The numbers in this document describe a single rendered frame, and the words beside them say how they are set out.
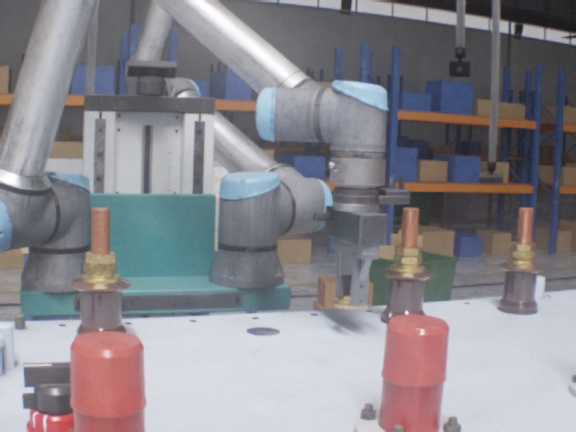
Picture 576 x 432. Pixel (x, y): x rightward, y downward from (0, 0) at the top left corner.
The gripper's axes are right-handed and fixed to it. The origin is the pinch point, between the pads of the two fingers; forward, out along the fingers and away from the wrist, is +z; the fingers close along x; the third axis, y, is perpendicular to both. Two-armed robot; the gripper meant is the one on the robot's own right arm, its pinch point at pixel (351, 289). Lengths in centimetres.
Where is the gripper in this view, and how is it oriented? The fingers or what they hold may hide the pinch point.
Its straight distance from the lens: 119.6
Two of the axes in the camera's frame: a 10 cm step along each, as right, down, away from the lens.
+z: -0.4, 9.9, 1.0
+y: -9.4, 0.0, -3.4
